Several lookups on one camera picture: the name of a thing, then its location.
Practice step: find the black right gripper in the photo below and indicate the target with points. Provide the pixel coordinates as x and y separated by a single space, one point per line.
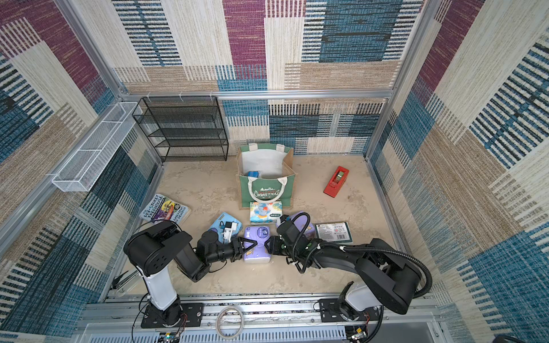
274 245

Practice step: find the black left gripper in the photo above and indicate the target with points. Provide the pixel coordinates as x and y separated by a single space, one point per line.
238 248

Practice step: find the purple tissue pack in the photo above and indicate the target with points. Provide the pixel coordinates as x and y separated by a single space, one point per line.
256 250
300 222

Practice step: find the green white box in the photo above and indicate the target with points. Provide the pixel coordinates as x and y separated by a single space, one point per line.
336 232

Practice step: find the green canvas Christmas bag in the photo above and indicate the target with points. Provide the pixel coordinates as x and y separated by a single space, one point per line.
277 181

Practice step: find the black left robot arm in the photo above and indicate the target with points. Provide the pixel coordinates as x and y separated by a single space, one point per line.
153 249

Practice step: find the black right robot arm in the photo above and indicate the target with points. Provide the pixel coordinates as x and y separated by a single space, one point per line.
389 278

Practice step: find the light blue tissue pack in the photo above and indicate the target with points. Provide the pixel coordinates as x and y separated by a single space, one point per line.
224 217

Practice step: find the white cartoon tissue pack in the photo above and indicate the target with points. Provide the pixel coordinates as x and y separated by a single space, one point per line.
262 213

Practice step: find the colourful children's book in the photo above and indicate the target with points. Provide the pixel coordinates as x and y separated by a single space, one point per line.
162 208

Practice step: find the red tape dispenser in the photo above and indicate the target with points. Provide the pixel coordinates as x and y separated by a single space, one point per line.
336 182

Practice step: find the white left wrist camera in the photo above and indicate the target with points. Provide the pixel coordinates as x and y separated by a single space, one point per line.
228 230

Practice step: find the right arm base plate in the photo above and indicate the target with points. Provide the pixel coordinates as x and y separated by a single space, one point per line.
332 310

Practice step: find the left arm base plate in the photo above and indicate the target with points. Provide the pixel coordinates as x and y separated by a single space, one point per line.
188 315

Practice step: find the black wire shelf rack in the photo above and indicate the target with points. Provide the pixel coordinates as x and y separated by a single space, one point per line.
183 128

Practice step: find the white wire mesh basket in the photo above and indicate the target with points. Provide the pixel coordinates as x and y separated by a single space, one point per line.
84 167

